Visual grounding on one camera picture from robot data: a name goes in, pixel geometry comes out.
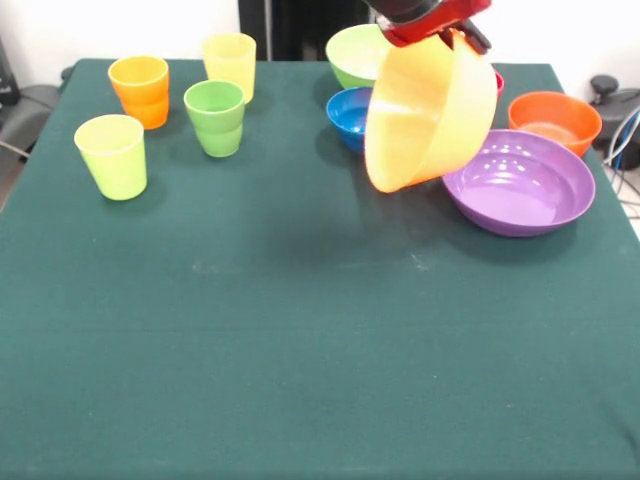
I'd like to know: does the orange cup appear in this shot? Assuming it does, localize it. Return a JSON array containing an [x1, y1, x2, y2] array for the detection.
[[107, 54, 171, 131]]

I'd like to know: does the blue bowl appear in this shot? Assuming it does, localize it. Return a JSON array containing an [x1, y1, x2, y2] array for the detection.
[[325, 86, 376, 154]]

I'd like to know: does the small red-orange bowl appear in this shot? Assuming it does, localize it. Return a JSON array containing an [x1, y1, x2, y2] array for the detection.
[[507, 91, 603, 159]]

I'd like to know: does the purple bowl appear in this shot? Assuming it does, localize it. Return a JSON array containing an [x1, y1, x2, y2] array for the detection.
[[440, 128, 597, 238]]

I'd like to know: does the dark green tablecloth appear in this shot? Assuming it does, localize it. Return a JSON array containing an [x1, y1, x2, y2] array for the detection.
[[0, 58, 640, 480]]

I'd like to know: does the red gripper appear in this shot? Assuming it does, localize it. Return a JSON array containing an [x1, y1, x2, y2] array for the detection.
[[377, 0, 494, 56]]

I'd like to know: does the lime green cup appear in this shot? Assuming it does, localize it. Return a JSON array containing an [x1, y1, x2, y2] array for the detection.
[[73, 113, 149, 202]]

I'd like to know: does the yellow cup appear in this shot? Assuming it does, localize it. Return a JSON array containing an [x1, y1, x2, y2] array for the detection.
[[200, 32, 258, 105]]

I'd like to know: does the large light green bowl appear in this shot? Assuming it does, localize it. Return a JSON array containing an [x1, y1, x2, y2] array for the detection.
[[325, 23, 396, 90]]

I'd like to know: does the tangle of cables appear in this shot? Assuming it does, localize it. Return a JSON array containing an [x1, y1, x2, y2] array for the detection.
[[602, 107, 640, 220]]

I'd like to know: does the large orange bowl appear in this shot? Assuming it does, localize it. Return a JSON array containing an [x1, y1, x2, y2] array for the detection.
[[363, 29, 500, 194]]

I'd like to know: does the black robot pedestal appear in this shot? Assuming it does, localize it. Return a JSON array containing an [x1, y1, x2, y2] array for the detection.
[[238, 0, 381, 62]]

